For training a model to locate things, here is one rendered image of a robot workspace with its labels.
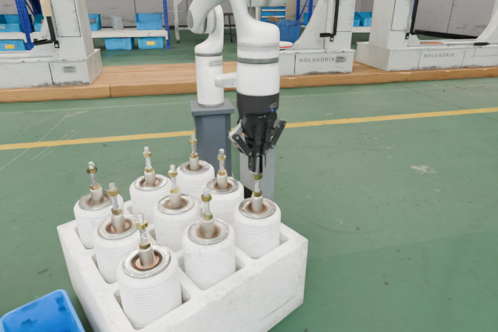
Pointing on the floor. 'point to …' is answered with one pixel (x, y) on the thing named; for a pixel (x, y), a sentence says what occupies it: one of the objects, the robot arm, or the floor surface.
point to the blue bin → (44, 316)
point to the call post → (267, 184)
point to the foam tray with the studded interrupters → (287, 287)
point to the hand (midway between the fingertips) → (256, 163)
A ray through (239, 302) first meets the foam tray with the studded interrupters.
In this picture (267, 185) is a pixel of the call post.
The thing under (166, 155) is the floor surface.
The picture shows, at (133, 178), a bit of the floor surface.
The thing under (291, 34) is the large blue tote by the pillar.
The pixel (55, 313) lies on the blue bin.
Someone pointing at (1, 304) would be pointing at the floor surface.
